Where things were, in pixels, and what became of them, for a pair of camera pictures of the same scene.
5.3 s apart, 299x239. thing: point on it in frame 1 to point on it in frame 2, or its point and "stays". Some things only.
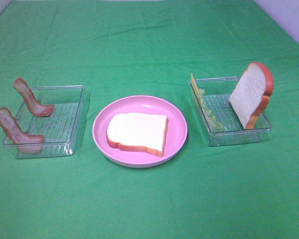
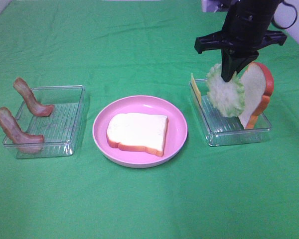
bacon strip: x=23 y=142 stays
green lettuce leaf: x=214 y=125 to x=226 y=97
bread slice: x=138 y=132 stays
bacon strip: x=36 y=108 stays
